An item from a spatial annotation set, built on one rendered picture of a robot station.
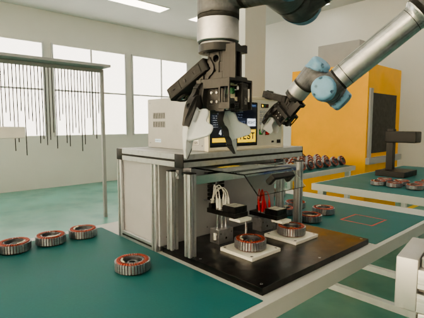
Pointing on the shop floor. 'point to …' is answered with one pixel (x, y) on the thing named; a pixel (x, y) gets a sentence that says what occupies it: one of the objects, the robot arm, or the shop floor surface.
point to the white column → (253, 46)
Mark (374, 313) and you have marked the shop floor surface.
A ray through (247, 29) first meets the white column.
